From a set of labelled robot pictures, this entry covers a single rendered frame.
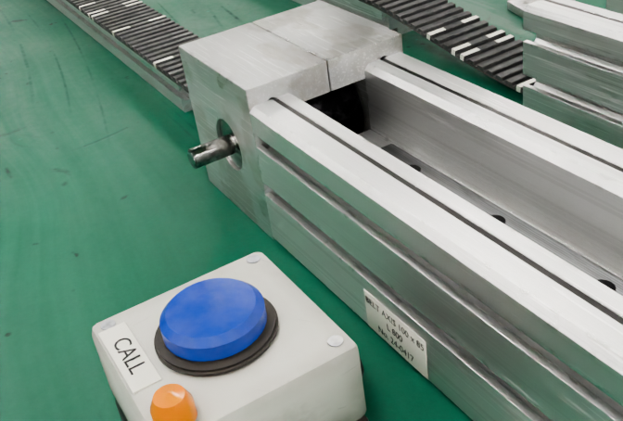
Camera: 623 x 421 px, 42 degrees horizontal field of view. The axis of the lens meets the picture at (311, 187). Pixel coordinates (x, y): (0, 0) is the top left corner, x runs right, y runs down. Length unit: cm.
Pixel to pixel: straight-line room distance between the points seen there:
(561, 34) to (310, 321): 26
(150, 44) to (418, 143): 32
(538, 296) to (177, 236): 26
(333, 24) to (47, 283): 22
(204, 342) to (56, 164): 34
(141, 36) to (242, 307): 44
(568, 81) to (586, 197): 17
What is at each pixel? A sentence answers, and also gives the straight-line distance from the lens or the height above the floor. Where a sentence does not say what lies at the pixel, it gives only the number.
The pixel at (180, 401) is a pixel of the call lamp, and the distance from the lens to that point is 28.
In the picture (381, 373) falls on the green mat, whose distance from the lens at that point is 37.
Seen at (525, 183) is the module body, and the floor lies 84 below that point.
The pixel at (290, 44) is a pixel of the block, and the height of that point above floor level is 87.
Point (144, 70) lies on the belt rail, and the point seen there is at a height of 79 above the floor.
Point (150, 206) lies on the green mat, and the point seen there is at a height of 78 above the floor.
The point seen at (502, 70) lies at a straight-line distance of 61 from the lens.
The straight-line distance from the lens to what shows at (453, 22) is 68.
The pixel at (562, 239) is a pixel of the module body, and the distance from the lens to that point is 37.
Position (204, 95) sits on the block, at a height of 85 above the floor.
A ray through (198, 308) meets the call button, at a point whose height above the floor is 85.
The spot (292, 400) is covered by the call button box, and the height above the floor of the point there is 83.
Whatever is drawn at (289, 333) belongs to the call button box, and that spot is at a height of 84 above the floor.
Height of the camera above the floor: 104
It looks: 31 degrees down
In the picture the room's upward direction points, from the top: 9 degrees counter-clockwise
